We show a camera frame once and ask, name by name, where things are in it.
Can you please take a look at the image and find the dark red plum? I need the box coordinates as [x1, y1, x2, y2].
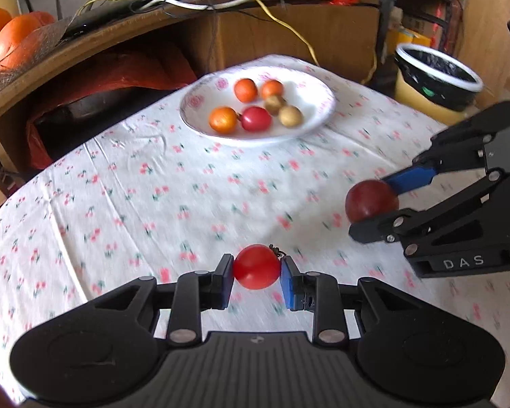
[345, 180, 400, 224]

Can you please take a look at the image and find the white floral bowl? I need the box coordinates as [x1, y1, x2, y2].
[179, 68, 336, 148]

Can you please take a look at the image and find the black router with antennas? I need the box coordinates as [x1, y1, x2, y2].
[21, 0, 154, 40]

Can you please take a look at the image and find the yellow trash bin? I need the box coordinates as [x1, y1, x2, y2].
[393, 44, 484, 125]

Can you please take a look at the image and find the cherry print tablecloth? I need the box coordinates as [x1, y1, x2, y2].
[0, 54, 510, 406]

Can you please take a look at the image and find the small orange tangerine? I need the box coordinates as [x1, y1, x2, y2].
[233, 78, 258, 103]
[261, 79, 285, 99]
[208, 106, 239, 133]

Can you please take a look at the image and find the red cherry tomato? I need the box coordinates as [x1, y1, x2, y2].
[233, 244, 282, 290]
[238, 106, 273, 132]

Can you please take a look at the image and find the glass fruit dish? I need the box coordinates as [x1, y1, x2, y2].
[0, 20, 75, 103]

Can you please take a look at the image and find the wooden cabinet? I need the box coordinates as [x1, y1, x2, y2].
[0, 0, 381, 179]

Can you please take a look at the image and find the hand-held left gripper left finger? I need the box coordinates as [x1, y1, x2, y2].
[83, 254, 234, 346]

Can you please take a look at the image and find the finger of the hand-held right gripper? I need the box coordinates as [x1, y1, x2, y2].
[348, 169, 510, 260]
[385, 101, 510, 195]

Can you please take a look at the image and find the yellow box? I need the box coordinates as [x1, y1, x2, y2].
[397, 28, 432, 47]

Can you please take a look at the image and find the brown longan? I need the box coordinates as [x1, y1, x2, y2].
[264, 95, 287, 116]
[278, 105, 303, 128]

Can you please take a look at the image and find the red cloth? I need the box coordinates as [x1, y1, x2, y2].
[25, 48, 198, 171]

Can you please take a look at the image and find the black shelf rack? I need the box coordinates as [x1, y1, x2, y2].
[376, 0, 455, 94]

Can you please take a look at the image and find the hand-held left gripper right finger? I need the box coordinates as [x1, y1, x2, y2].
[280, 255, 434, 346]

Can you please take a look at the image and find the black trash bag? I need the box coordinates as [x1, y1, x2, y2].
[397, 49, 481, 111]

